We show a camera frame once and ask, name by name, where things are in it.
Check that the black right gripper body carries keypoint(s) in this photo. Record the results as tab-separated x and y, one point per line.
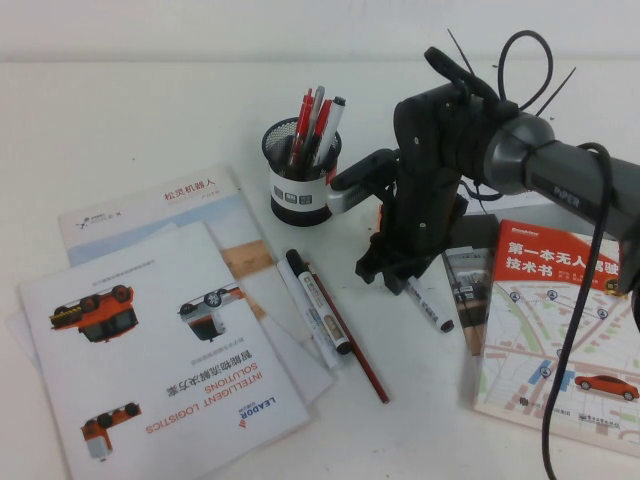
425	165

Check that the grey pen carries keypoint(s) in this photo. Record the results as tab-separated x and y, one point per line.
316	107

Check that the white marker with brown label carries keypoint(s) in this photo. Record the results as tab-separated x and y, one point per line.
317	300

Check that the Leador logistics brochure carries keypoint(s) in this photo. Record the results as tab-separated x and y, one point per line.
150	350

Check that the white marker with black caps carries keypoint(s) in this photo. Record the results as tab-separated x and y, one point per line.
430	305

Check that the red pen with clip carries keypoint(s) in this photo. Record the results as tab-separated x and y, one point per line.
301	115
324	120

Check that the black zip tie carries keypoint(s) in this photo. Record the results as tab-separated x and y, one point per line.
557	90
460	50

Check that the AgileX brochure with blue band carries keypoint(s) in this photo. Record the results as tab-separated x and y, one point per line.
200	200

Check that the red pencil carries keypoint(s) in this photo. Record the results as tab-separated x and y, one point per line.
360	355

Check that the orange foam cube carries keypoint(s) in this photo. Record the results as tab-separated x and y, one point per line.
379	220

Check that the black mesh pen holder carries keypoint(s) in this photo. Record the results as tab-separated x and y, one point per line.
300	192

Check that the white paper sheet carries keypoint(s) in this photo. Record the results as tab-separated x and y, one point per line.
20	340

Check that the red book with map cover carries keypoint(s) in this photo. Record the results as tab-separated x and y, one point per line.
525	325

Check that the AgileX brochure with room photo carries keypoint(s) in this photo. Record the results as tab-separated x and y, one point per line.
472	300

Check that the white marker with black cap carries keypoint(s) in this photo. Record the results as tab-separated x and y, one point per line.
336	117

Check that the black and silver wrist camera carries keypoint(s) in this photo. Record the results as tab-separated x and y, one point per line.
350	195

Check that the plain white marker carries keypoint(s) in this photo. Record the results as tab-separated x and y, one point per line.
307	315

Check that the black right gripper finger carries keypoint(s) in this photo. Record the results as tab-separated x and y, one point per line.
405	277
375	267

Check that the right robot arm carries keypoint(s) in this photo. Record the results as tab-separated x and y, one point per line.
565	185

